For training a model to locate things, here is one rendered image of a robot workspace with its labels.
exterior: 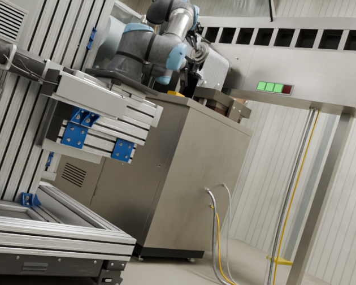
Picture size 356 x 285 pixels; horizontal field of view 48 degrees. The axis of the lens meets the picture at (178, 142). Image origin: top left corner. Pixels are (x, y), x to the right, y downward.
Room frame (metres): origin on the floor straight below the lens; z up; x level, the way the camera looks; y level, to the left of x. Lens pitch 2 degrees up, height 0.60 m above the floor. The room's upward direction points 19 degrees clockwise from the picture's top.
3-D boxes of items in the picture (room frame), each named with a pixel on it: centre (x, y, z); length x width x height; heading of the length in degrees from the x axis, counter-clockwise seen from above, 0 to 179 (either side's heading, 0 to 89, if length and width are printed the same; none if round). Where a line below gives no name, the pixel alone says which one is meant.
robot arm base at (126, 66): (1.61, 0.29, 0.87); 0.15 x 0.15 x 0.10
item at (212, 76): (2.52, -0.08, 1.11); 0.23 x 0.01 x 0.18; 137
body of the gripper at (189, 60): (2.35, 0.08, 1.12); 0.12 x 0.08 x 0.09; 137
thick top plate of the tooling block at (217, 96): (2.47, -0.19, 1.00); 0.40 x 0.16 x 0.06; 137
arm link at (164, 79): (2.23, 0.21, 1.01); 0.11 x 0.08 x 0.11; 93
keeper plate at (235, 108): (2.41, -0.27, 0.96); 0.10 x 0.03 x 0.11; 137
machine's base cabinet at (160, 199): (3.15, 0.70, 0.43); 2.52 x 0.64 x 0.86; 47
